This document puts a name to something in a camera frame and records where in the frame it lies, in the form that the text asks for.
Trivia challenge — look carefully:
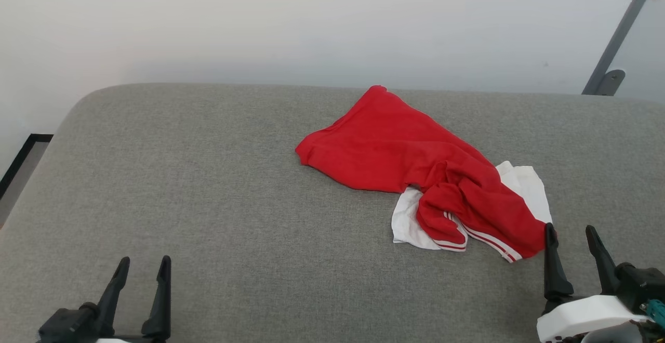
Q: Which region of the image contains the red and white garment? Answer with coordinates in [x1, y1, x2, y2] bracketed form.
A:
[295, 85, 557, 263]

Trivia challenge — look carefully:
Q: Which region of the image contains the grey fabric sofa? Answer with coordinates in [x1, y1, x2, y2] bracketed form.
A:
[0, 83, 665, 343]

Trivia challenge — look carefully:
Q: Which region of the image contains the grey metal post bracket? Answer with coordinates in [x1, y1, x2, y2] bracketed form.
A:
[593, 69, 626, 96]

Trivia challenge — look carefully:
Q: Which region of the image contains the teal connector on right gripper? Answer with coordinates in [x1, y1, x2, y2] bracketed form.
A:
[640, 299, 665, 331]

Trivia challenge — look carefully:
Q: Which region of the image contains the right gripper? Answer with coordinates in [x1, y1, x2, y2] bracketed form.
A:
[537, 223, 665, 343]

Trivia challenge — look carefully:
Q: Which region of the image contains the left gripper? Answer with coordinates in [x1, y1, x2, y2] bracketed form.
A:
[37, 255, 172, 343]

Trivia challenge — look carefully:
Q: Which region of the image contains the grey metal post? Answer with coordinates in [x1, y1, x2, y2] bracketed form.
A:
[582, 0, 664, 96]

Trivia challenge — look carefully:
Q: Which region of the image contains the black baseboard strip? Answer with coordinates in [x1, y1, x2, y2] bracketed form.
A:
[0, 134, 54, 199]

